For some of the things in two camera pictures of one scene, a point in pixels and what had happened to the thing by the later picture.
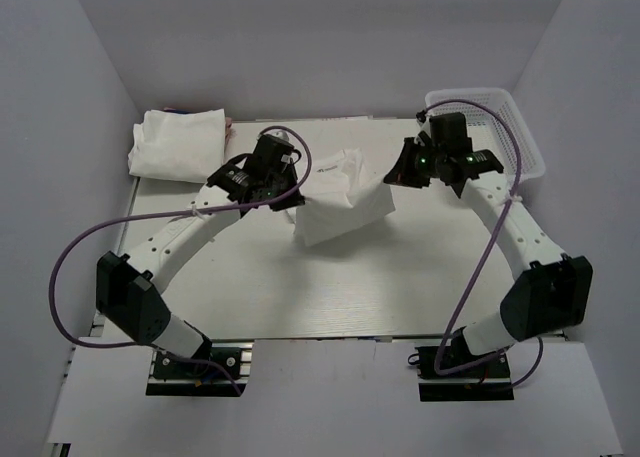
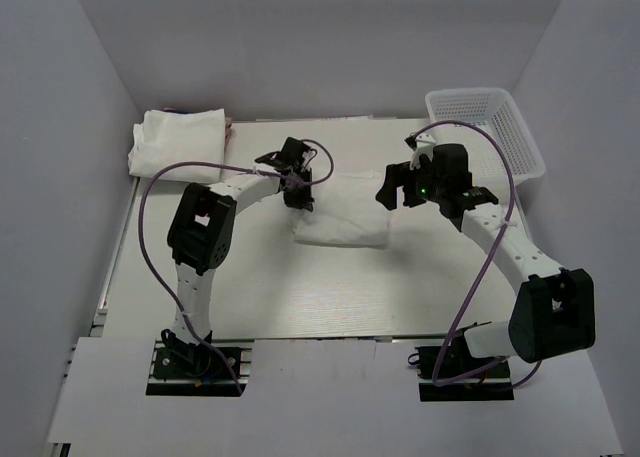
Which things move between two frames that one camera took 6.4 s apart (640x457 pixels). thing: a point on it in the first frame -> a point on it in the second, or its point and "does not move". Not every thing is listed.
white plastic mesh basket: x=494 y=126 does not move
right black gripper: x=401 y=173 -> x=394 y=177
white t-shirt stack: x=179 y=146 does not move
